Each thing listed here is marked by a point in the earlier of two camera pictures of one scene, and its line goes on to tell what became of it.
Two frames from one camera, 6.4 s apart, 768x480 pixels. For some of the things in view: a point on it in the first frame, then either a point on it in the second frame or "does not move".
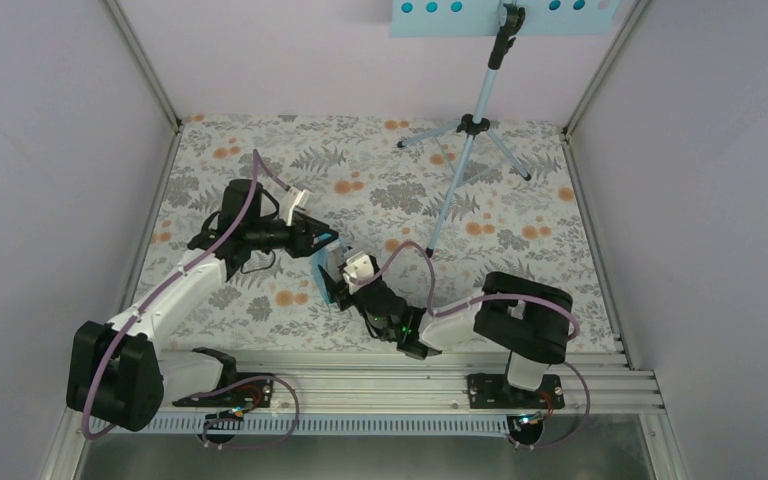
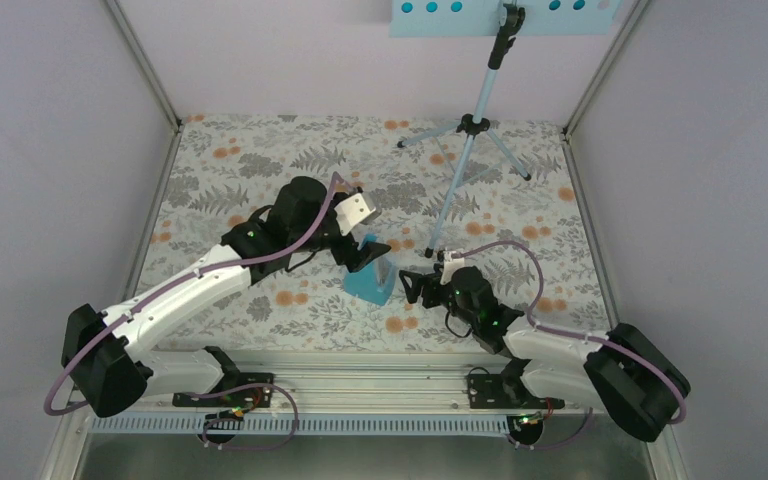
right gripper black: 333,289 -> 429,281
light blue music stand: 413,18 does not move
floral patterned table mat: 428,204 does not move
